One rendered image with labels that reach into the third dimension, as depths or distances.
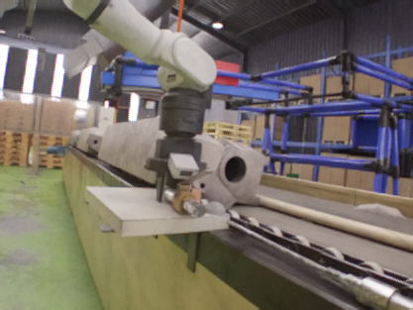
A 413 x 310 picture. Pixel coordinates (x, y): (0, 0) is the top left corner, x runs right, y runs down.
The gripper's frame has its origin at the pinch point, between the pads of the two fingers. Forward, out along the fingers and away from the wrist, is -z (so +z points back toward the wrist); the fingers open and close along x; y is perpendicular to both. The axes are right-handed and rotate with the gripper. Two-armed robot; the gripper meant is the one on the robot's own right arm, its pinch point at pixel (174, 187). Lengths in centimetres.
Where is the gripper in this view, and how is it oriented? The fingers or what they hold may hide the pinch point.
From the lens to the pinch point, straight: 57.2
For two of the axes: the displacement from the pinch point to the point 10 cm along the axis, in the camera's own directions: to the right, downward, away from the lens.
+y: -4.5, -0.6, 8.9
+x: 8.9, 0.9, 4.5
